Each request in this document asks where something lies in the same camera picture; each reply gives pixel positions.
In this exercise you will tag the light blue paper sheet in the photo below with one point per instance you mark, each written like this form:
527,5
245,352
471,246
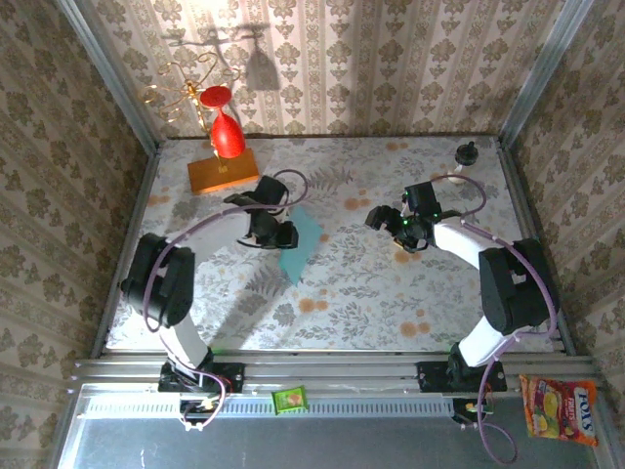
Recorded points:
305,234

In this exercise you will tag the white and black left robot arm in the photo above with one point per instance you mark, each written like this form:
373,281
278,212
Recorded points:
188,342

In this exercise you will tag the wooden rack base block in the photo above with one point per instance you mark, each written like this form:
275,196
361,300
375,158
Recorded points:
220,176

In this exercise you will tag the red wine glass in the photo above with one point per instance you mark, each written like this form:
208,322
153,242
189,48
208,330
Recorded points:
227,134

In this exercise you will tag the green candy packet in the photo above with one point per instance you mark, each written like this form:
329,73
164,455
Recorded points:
290,399

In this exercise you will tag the grey metal shelf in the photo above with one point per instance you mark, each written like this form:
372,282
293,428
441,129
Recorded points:
317,444

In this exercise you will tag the orange Fox's candy bag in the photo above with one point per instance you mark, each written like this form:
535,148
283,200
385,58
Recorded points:
561,410

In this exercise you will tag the aluminium table side rail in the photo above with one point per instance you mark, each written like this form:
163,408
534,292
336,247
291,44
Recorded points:
519,195
142,195

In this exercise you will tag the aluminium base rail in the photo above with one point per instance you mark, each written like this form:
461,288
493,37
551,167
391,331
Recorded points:
342,373

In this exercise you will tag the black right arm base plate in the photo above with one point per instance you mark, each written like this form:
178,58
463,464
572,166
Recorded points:
434,378

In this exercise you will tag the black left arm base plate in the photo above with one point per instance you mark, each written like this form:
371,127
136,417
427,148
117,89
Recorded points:
229,376

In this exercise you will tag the aluminium frame post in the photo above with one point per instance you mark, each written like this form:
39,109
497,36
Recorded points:
111,73
542,73

